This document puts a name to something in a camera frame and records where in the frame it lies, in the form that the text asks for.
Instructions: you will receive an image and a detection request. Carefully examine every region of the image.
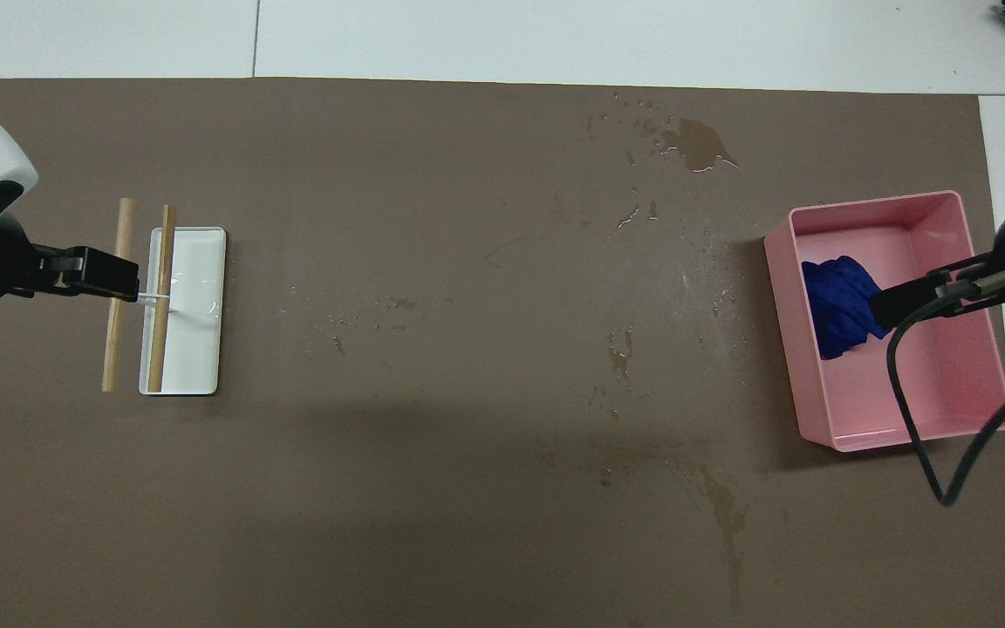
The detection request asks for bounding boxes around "brown table mat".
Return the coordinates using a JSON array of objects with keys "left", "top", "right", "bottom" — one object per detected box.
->
[{"left": 0, "top": 77, "right": 1005, "bottom": 628}]

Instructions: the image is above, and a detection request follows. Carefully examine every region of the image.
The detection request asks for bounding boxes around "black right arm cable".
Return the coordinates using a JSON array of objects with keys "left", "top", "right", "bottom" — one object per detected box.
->
[{"left": 886, "top": 257, "right": 1005, "bottom": 507}]

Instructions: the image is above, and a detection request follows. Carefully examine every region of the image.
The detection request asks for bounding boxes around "white towel rack tray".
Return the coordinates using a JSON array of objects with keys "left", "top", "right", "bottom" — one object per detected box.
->
[{"left": 138, "top": 227, "right": 228, "bottom": 397}]

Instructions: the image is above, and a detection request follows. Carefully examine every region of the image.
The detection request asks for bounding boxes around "blue towel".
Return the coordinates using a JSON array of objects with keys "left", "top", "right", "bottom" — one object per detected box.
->
[{"left": 801, "top": 255, "right": 892, "bottom": 361}]

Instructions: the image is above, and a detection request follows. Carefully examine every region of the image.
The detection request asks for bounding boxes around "water puddle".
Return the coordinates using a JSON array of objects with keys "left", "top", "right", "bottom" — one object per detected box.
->
[{"left": 660, "top": 116, "right": 739, "bottom": 174}]

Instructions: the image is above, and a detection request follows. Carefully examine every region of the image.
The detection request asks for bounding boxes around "pink plastic bin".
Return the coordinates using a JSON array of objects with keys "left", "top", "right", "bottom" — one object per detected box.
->
[{"left": 762, "top": 190, "right": 1005, "bottom": 453}]

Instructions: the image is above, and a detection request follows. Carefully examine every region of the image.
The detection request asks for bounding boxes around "wooden rack rod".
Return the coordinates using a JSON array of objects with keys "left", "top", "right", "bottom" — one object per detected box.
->
[
  {"left": 147, "top": 205, "right": 177, "bottom": 393},
  {"left": 101, "top": 197, "right": 135, "bottom": 393}
]

